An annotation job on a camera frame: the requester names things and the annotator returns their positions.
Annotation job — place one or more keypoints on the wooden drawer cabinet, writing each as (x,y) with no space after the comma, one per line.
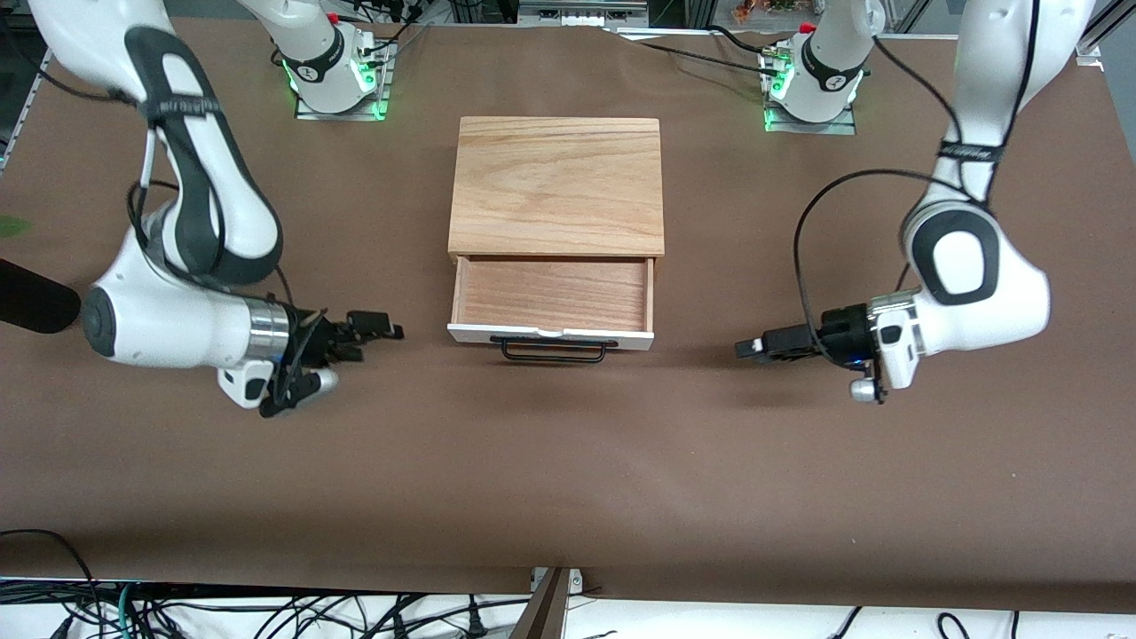
(559,186)

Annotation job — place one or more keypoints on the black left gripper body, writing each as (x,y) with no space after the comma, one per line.
(841,329)

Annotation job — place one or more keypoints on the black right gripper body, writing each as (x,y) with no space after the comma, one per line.
(326,339)

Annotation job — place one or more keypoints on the dark metal bar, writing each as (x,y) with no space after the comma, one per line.
(543,612)

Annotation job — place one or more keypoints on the grey background device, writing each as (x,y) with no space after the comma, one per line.
(581,11)

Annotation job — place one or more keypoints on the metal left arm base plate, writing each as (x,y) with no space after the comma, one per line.
(781,126)

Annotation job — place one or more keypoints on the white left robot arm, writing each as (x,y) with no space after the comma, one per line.
(976,302)

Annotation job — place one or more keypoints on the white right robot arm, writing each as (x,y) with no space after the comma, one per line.
(169,328)

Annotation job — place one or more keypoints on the brown table cloth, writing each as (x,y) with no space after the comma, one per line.
(568,461)

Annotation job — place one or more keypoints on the black foam cylinder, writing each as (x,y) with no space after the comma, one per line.
(35,297)

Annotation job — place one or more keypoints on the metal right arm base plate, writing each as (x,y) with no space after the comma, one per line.
(377,98)

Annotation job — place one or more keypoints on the aluminium profile rail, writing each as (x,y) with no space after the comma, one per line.
(27,98)
(1100,35)

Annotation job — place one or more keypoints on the small metal bracket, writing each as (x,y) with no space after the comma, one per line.
(575,579)

